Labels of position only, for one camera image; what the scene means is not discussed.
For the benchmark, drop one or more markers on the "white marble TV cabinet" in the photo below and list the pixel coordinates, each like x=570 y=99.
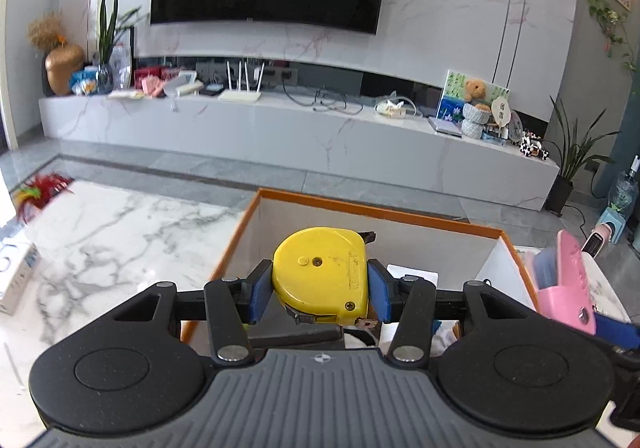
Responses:
x=250 y=138

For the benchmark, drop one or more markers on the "loose papers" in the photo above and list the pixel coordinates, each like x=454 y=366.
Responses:
x=125 y=94

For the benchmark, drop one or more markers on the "clear plastic bottle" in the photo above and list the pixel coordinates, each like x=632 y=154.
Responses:
x=625 y=188

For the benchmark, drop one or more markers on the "red feather plant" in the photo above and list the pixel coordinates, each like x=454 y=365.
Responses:
x=42 y=188

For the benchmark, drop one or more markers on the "orange cardboard box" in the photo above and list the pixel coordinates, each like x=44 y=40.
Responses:
x=380 y=238

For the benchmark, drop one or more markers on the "pink mini heater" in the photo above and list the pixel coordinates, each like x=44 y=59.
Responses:
x=602 y=238

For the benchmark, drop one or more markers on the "clear plastic bag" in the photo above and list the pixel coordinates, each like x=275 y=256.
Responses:
x=121 y=68

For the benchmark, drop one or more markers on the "light blue stand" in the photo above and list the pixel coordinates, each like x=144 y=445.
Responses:
x=612 y=225

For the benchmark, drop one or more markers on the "red gift box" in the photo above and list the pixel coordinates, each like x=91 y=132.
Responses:
x=147 y=74

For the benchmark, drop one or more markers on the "dark grey box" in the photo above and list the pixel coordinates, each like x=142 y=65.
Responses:
x=280 y=333

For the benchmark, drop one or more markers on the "white router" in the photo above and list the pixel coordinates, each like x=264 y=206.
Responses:
x=240 y=96

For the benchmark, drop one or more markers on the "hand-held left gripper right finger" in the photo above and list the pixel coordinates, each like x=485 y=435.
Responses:
x=377 y=290

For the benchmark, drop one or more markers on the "golden vase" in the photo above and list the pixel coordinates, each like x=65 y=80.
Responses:
x=64 y=68

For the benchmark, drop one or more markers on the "small teddy bear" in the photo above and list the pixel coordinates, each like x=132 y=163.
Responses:
x=475 y=90

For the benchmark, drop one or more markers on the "decorative plate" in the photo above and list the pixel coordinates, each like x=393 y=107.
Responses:
x=515 y=125

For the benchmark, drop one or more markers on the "cow figurines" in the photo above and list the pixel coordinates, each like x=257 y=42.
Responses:
x=532 y=147

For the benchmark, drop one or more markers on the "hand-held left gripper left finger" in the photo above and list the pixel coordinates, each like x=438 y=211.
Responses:
x=260 y=290

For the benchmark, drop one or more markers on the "glass vase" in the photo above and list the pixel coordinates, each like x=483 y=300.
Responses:
x=103 y=80

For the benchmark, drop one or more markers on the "yellow tape measure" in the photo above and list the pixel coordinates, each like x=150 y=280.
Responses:
x=320 y=273

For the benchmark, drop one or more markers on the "landscape painting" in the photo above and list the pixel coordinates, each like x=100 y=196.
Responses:
x=452 y=88

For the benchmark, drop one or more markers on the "black phone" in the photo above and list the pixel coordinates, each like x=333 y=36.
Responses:
x=212 y=89

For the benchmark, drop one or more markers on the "round hand fan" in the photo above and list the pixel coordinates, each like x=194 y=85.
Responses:
x=500 y=109

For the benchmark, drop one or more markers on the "potted floor plant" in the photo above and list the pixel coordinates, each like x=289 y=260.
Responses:
x=560 y=193

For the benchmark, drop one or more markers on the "pink cloth item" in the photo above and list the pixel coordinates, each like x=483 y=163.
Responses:
x=154 y=88

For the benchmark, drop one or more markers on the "white device box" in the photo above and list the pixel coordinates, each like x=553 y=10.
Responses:
x=20 y=278

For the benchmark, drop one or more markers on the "white rectangular box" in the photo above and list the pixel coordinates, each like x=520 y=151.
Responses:
x=182 y=83

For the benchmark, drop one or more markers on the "dried flower bunch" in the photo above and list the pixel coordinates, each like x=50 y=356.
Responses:
x=47 y=30

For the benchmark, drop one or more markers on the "grey laptop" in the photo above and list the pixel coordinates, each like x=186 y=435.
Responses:
x=445 y=126

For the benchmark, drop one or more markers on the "green leafy plant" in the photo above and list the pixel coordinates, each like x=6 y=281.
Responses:
x=106 y=28

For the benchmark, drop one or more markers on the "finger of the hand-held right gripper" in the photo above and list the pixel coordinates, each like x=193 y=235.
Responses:
x=615 y=329

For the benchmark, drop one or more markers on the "hanging vine plant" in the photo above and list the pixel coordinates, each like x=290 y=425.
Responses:
x=607 y=20

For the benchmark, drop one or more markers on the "blue snack bag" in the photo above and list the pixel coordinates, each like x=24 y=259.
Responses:
x=82 y=82

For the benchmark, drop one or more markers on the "pink plastic organizer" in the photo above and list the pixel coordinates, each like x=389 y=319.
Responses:
x=570 y=288

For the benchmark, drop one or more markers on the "white device with tubes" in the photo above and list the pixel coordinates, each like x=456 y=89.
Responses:
x=392 y=109

